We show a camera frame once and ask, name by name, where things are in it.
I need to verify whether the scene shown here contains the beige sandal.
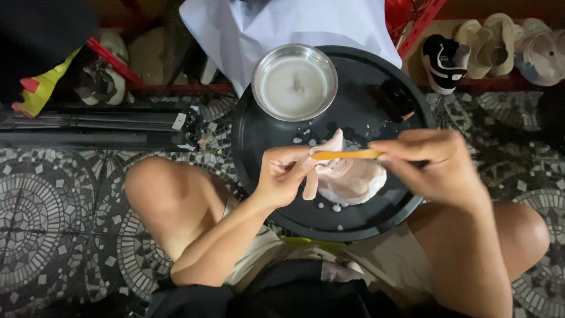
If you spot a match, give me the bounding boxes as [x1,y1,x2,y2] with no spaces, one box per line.
[479,12,524,77]
[454,19,494,80]

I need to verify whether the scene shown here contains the steel bowl of cloudy water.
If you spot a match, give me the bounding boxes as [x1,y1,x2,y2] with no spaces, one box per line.
[251,43,339,122]

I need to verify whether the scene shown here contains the red shiny bag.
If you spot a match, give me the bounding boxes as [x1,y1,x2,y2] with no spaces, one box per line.
[384,0,415,41]

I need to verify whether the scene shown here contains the person's leg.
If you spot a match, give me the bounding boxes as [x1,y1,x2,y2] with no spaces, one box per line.
[407,200,551,318]
[124,155,241,262]

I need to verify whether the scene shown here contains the black and white sneaker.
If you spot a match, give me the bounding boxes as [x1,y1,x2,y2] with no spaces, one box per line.
[421,34,471,95]

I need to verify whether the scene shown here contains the person's left leg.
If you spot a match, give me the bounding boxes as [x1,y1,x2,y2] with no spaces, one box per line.
[124,155,241,262]

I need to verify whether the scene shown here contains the person's right leg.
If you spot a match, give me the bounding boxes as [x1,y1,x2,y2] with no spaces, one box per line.
[407,200,551,318]

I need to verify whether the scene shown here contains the yellow-green cloth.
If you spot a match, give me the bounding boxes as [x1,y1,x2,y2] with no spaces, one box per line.
[281,235,346,251]

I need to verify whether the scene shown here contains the round black tray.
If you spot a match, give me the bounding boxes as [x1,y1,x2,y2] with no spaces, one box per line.
[230,45,436,243]

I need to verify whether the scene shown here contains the scattered white clay crumbs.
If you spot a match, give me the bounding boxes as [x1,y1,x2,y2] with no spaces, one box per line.
[291,118,376,231]

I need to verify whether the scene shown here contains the black shirt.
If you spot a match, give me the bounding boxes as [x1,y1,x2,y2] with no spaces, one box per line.
[146,259,468,318]

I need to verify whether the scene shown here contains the person's right hand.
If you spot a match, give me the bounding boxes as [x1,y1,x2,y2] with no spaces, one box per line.
[368,128,487,209]

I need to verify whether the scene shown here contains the beige shorts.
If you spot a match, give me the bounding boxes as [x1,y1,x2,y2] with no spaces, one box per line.
[221,194,435,296]

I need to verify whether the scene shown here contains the black brush with wooden handle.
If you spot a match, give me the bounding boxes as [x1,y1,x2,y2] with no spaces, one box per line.
[379,79,416,124]

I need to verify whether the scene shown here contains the white paper sheet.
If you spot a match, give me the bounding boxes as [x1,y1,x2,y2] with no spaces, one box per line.
[179,0,403,98]

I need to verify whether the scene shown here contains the person's left hand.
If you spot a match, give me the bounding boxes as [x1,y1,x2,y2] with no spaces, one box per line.
[255,146,318,210]

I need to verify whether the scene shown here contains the orange wooden modelling tool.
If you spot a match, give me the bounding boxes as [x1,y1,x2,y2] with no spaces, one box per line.
[310,149,383,161]

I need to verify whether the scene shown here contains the red metal shoe rack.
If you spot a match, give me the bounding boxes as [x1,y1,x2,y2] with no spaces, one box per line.
[86,0,565,96]

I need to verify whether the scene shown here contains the pale clay figure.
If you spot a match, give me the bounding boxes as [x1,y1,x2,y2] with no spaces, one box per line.
[302,128,388,207]

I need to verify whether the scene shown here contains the folded black tripod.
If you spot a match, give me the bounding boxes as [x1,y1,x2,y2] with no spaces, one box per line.
[0,102,205,152]

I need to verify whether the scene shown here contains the beige and grey sneaker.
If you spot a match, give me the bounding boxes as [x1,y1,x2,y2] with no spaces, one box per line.
[74,28,131,107]

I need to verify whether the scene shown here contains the pale lavender clog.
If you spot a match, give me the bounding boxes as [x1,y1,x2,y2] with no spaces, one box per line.
[514,18,565,87]

